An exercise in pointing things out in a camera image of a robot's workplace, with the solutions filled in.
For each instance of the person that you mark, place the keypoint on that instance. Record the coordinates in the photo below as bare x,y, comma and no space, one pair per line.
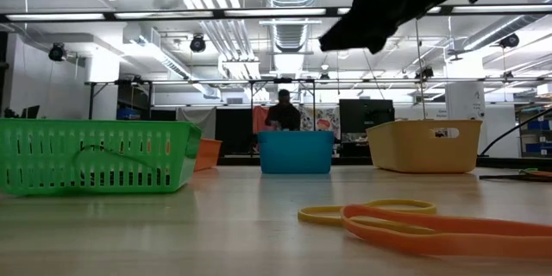
284,118

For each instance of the black rubber band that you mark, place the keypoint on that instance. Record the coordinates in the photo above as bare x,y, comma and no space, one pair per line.
129,156

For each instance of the yellow rubber band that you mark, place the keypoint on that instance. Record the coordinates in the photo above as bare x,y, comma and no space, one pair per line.
319,215

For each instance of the orange slotted plastic basket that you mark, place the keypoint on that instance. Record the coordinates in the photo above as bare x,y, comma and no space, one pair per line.
209,155

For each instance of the black ceiling spotlight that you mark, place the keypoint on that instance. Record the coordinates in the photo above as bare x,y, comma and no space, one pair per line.
509,41
424,72
198,44
57,52

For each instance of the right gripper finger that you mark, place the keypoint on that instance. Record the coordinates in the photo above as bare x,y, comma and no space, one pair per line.
349,30
386,30

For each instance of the patterned cloth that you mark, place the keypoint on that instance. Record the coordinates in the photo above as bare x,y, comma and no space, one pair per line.
328,121

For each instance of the grey cloth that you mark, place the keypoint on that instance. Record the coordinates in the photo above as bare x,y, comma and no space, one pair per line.
196,121

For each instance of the orange rubber band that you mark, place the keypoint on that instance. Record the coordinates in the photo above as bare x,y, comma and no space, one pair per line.
431,241

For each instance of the black partition panel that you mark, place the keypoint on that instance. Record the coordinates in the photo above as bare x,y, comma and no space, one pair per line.
233,131

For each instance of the storage shelf with boxes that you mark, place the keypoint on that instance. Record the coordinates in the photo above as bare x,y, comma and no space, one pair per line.
539,125

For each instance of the reddish brown rubber band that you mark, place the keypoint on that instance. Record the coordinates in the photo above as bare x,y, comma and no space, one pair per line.
543,174

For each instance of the blue crate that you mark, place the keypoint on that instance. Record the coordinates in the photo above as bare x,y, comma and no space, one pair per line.
128,113

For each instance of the green rubber band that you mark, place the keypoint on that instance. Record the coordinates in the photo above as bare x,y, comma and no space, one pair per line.
528,170

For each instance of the black aluminium frame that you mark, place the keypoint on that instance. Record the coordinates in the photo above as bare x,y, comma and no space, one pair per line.
349,161

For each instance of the small black monitor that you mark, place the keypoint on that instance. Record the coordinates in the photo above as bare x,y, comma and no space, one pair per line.
30,112

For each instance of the yellow plastic bin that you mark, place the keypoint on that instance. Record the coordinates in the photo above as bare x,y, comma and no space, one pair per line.
409,151

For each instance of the blue plastic bin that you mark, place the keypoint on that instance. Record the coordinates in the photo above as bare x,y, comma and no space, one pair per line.
295,153

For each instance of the background workstation frame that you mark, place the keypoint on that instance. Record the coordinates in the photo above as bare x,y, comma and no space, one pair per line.
282,80

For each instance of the green slotted plastic basket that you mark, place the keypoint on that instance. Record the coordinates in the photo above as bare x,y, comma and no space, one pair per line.
86,126

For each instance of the large black monitor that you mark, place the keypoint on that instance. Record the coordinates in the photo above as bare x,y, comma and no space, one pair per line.
366,116

